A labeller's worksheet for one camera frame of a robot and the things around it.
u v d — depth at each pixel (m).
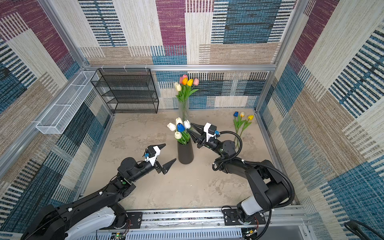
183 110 1.08
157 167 0.66
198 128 0.71
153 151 0.61
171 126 0.71
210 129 0.60
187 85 0.92
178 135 0.70
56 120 0.71
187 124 0.74
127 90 1.11
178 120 0.73
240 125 1.11
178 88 0.89
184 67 0.98
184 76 0.94
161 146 0.74
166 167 0.66
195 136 0.67
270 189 0.44
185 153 0.89
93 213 0.51
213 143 0.68
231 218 0.73
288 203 0.44
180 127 0.70
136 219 0.73
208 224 0.73
